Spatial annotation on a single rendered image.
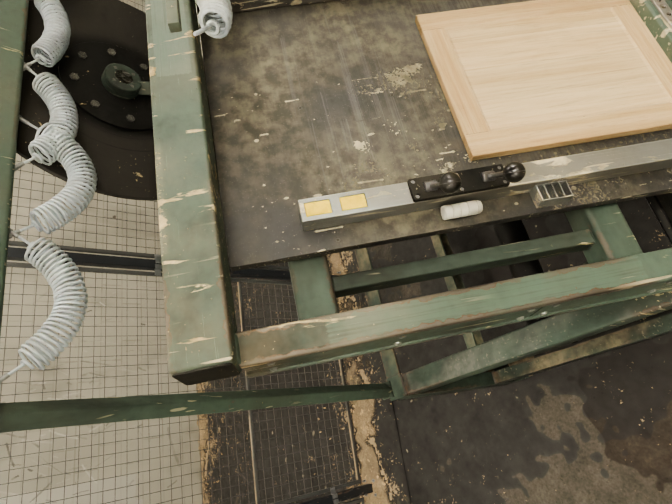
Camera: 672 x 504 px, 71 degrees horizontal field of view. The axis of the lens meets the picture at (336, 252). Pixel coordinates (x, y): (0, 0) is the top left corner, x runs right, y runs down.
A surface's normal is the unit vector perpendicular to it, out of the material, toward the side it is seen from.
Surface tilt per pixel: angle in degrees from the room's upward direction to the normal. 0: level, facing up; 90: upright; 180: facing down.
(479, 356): 0
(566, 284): 55
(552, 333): 0
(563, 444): 0
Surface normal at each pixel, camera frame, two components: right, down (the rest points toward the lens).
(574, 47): 0.04, -0.42
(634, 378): -0.78, -0.10
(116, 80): 0.59, -0.44
